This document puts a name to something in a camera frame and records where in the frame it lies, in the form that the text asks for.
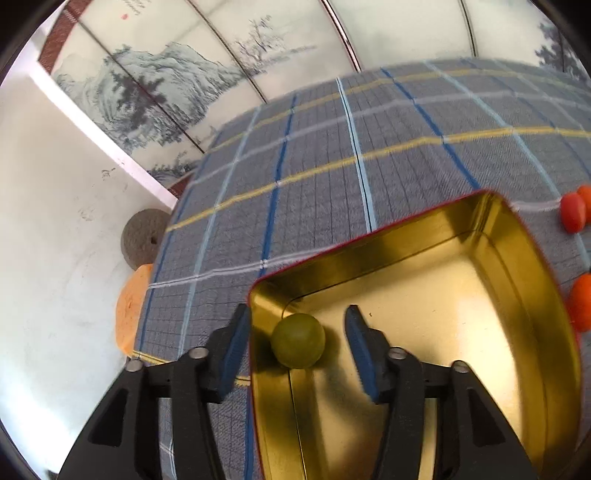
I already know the green round fruit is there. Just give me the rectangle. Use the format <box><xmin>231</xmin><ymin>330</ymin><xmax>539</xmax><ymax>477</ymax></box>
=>
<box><xmin>270</xmin><ymin>313</ymin><xmax>325</xmax><ymax>369</ymax></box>

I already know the orange tangerine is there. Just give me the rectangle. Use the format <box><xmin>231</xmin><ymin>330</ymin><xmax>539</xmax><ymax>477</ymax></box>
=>
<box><xmin>577</xmin><ymin>184</ymin><xmax>591</xmax><ymax>224</ymax></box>
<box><xmin>567</xmin><ymin>273</ymin><xmax>591</xmax><ymax>333</ymax></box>

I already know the small red tomato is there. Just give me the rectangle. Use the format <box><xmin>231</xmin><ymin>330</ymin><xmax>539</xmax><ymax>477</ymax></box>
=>
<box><xmin>560</xmin><ymin>192</ymin><xmax>586</xmax><ymax>234</ymax></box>

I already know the orange cushion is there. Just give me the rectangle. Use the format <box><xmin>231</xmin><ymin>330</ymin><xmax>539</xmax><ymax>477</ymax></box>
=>
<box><xmin>115</xmin><ymin>264</ymin><xmax>153</xmax><ymax>357</ymax></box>

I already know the red gold toffee tin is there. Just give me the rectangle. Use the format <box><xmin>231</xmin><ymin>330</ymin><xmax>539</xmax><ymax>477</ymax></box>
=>
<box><xmin>249</xmin><ymin>191</ymin><xmax>582</xmax><ymax>479</ymax></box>

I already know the plaid grey tablecloth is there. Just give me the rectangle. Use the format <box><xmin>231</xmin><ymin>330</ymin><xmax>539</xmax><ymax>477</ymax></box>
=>
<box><xmin>131</xmin><ymin>57</ymin><xmax>591</xmax><ymax>480</ymax></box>

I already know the orange tangerine by tomato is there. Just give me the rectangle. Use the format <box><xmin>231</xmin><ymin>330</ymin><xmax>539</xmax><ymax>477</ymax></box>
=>
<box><xmin>577</xmin><ymin>184</ymin><xmax>591</xmax><ymax>224</ymax></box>

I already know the painted folding screen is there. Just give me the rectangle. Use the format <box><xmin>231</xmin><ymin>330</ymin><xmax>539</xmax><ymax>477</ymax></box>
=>
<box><xmin>38</xmin><ymin>1</ymin><xmax>590</xmax><ymax>186</ymax></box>

